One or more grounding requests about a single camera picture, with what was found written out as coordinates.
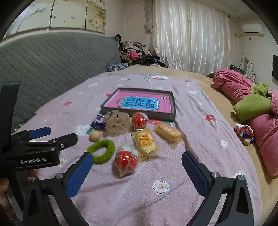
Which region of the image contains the grey quilted headboard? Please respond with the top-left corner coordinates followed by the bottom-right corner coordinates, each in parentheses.
top-left (1, 32), bottom-right (121, 131)

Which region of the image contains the white curtain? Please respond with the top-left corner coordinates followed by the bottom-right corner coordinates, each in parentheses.
top-left (144, 1), bottom-right (230, 75)

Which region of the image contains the beige mesh bath puff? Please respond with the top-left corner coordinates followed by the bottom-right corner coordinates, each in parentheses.
top-left (104, 110), bottom-right (131, 136)

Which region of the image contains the dark shallow box tray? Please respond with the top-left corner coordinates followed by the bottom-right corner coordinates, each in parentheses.
top-left (100, 88), bottom-right (176, 122)

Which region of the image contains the wafer biscuit pack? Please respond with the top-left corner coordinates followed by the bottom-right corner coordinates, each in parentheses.
top-left (155, 122), bottom-right (183, 143)

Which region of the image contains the yellow packaged cake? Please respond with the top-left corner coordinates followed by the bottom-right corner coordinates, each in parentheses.
top-left (133, 129), bottom-right (156, 158)

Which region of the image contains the blue patterned cloth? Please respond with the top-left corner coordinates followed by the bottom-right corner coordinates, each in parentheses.
top-left (107, 63), bottom-right (129, 72)

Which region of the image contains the chair with items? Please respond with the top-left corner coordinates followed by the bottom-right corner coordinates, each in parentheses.
top-left (229, 57), bottom-right (256, 82)

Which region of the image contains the floral wall painting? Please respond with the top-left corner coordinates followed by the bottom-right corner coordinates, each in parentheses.
top-left (4, 0), bottom-right (106, 38)

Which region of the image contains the pile of clothes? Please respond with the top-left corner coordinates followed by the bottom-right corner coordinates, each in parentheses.
top-left (119, 40), bottom-right (167, 68)

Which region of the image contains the white air conditioner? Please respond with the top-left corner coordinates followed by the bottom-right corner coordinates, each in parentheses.
top-left (242, 23), bottom-right (265, 37)

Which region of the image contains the pink quilt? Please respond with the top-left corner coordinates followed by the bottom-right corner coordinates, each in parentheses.
top-left (213, 69), bottom-right (277, 177)

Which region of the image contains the black television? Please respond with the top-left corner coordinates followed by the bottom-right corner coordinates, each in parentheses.
top-left (272, 55), bottom-right (278, 80)

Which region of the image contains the green knitted ring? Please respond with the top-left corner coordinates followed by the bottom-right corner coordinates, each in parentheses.
top-left (86, 139), bottom-right (116, 165)

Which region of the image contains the small stuffed doll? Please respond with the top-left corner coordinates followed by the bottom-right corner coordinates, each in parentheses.
top-left (234, 124), bottom-right (254, 146)

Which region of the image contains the pink printed bedsheet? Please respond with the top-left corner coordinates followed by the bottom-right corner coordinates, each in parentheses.
top-left (22, 72), bottom-right (262, 225)

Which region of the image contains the red toy egg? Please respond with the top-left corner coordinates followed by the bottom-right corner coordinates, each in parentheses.
top-left (131, 112), bottom-right (148, 130)
top-left (114, 145), bottom-right (139, 177)

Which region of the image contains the green blanket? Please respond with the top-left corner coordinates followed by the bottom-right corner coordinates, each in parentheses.
top-left (233, 83), bottom-right (273, 122)

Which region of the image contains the tan bed blanket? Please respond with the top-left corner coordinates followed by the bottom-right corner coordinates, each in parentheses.
top-left (124, 65), bottom-right (277, 225)

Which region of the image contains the person's left hand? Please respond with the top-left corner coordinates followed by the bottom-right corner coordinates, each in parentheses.
top-left (0, 169), bottom-right (38, 220)

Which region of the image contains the pink blue book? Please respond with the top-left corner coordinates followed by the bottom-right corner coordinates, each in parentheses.
top-left (104, 91), bottom-right (172, 113)

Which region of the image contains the blue cookie packet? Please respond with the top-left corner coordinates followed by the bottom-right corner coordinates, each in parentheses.
top-left (91, 114), bottom-right (105, 130)

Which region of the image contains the walnut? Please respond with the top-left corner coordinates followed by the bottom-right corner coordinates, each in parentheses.
top-left (89, 130), bottom-right (101, 142)

